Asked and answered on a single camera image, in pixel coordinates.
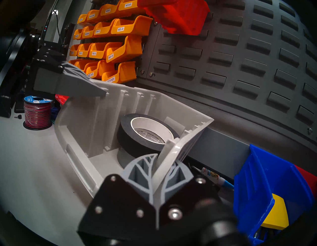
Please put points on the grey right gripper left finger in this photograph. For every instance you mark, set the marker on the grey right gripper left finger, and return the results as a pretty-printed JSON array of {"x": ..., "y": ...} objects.
[{"x": 118, "y": 205}]

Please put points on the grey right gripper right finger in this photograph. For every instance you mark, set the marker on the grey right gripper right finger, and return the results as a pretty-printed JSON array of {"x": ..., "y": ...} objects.
[{"x": 188, "y": 198}]

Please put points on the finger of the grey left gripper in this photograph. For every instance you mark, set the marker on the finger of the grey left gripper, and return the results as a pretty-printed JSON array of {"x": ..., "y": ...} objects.
[
  {"x": 45, "y": 83},
  {"x": 76, "y": 84}
]

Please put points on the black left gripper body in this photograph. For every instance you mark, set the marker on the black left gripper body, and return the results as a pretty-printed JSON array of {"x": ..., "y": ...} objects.
[{"x": 17, "y": 49}]

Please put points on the grey plastic storage bin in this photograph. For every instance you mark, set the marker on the grey plastic storage bin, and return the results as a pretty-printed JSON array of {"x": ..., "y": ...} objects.
[{"x": 99, "y": 129}]

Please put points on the black tape roll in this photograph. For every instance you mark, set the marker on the black tape roll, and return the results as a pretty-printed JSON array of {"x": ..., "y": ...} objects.
[{"x": 128, "y": 138}]

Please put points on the red storage bin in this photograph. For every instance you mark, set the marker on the red storage bin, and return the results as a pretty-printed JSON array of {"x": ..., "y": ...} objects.
[
  {"x": 62, "y": 98},
  {"x": 308, "y": 178}
]

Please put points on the orange bin labelled M2.5-6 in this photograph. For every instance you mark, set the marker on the orange bin labelled M2.5-6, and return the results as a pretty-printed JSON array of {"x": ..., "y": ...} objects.
[{"x": 79, "y": 63}]

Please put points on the orange screw bin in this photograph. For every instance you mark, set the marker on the orange screw bin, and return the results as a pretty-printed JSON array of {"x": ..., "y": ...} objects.
[
  {"x": 81, "y": 18},
  {"x": 71, "y": 61},
  {"x": 92, "y": 15},
  {"x": 77, "y": 34},
  {"x": 73, "y": 51},
  {"x": 87, "y": 32}
]

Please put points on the orange bin labelled M2.5-5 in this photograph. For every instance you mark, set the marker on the orange bin labelled M2.5-5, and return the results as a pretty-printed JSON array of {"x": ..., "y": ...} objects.
[{"x": 95, "y": 69}]

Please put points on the orange bin labelled M3-12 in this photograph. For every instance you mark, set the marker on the orange bin labelled M3-12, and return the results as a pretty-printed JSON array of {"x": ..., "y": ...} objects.
[{"x": 83, "y": 50}]

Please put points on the orange bin labelled HEX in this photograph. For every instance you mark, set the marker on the orange bin labelled HEX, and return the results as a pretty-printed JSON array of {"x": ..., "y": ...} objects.
[{"x": 118, "y": 73}]

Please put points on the small black knob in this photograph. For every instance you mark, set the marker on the small black knob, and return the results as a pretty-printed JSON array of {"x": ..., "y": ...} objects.
[{"x": 17, "y": 116}]

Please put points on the black metal stand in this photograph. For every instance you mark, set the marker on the black metal stand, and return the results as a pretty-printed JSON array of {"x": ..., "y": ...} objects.
[{"x": 67, "y": 34}]

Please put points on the orange bin labelled M3-6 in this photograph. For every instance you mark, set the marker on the orange bin labelled M3-6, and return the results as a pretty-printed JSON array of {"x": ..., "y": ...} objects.
[{"x": 123, "y": 49}]

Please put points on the orange bin labelled M4-6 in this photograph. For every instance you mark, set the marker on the orange bin labelled M4-6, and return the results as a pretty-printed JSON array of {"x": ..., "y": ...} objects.
[{"x": 101, "y": 28}]

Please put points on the blue storage bin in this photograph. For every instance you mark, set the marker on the blue storage bin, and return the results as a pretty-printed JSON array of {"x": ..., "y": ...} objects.
[{"x": 255, "y": 193}]

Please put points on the orange bin labelled M3-4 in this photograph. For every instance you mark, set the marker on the orange bin labelled M3-4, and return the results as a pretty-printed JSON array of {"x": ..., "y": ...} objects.
[{"x": 128, "y": 26}]

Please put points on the yellow pad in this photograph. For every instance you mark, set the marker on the yellow pad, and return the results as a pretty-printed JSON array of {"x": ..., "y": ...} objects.
[{"x": 276, "y": 213}]

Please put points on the orange bin labelled M3X6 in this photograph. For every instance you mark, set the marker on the orange bin labelled M3X6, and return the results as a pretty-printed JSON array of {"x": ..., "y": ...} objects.
[{"x": 128, "y": 5}]

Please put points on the red wall bin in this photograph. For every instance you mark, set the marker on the red wall bin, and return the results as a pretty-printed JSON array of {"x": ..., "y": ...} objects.
[{"x": 180, "y": 15}]

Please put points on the grey louvred wall panel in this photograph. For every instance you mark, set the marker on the grey louvred wall panel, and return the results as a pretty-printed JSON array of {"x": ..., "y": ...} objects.
[{"x": 223, "y": 74}]

